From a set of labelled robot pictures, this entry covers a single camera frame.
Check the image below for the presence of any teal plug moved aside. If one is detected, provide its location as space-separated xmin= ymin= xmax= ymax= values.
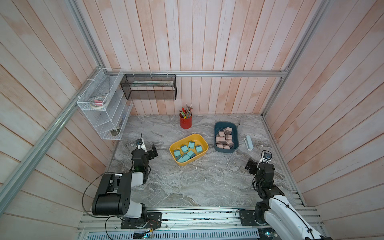
xmin=195 ymin=146 xmax=204 ymax=153

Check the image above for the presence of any yellow plastic bin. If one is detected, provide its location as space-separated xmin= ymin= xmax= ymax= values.
xmin=169 ymin=134 xmax=209 ymax=166

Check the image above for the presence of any dark teal plastic bin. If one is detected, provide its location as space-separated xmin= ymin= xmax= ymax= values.
xmin=214 ymin=122 xmax=239 ymax=154

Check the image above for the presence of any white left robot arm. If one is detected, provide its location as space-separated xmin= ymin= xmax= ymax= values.
xmin=91 ymin=138 xmax=158 ymax=220

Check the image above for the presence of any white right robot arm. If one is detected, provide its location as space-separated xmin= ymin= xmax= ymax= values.
xmin=239 ymin=150 xmax=331 ymax=240

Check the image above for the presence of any white stapler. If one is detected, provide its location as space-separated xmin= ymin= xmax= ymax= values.
xmin=244 ymin=135 xmax=254 ymax=151

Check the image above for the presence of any grey tool on table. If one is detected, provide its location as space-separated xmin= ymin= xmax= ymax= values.
xmin=237 ymin=121 xmax=243 ymax=135

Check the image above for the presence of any red pencil cup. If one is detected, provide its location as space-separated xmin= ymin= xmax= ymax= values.
xmin=179 ymin=105 xmax=193 ymax=129

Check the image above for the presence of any tape roll on shelf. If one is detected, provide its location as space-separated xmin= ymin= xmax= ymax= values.
xmin=90 ymin=96 xmax=109 ymax=110

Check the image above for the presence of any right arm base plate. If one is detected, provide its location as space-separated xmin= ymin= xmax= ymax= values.
xmin=236 ymin=209 xmax=267 ymax=227

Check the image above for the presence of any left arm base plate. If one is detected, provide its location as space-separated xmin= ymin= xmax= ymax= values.
xmin=121 ymin=212 xmax=162 ymax=230

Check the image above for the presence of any white wire shelf rack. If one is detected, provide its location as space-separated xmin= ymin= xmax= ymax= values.
xmin=77 ymin=68 xmax=133 ymax=140

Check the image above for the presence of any black mesh wall basket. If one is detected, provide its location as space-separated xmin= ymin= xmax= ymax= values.
xmin=120 ymin=74 xmax=178 ymax=101

